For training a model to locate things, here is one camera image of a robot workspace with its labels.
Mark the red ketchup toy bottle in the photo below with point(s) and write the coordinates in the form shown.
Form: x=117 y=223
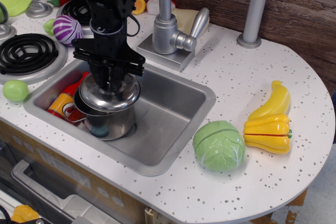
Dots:
x=63 y=107

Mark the grey stove knob left edge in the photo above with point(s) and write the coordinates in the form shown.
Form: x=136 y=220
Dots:
x=6 y=32

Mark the yellow toy bell pepper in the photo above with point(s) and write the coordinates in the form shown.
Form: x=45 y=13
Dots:
x=270 y=133

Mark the grey stove knob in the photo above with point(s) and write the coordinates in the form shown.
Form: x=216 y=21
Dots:
x=38 y=10

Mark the purple toy onion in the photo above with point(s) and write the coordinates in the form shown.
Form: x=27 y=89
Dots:
x=66 y=29

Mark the stainless steel pot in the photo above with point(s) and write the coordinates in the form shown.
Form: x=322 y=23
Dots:
x=105 y=125

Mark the green toy cabbage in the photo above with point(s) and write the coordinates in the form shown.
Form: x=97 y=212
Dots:
x=219 y=146

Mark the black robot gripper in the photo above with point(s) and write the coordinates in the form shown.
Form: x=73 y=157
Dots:
x=109 y=52

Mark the grey toy sink basin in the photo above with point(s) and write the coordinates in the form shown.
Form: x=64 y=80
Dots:
x=167 y=114

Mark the yellow toy banana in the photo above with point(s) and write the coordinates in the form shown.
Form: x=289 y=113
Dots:
x=278 y=102

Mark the grey support pole right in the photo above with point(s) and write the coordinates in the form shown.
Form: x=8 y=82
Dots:
x=250 y=38

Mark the green toy lime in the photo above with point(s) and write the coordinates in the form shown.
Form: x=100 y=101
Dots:
x=15 y=90

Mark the round steel pot lid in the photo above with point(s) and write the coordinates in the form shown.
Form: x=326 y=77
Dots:
x=110 y=101

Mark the cream toy cheese wedge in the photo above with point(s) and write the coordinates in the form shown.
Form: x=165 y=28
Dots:
x=185 y=19

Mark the back right stove burner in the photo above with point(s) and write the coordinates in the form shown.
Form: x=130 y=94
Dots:
x=80 y=11

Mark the grey toy faucet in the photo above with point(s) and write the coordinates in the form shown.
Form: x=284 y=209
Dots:
x=169 y=46

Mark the red white toy cheese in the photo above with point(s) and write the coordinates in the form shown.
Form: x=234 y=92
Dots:
x=155 y=8

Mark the yellow toy corn piece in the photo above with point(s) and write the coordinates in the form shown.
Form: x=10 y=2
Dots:
x=139 y=7

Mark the front black stove burner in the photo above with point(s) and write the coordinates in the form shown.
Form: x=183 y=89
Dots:
x=31 y=58

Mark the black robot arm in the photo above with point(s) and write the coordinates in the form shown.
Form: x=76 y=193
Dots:
x=109 y=15

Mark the yellow toy below counter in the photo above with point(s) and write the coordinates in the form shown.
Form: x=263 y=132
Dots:
x=24 y=213

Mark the grey oven door handle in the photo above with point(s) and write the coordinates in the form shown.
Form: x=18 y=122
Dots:
x=57 y=196

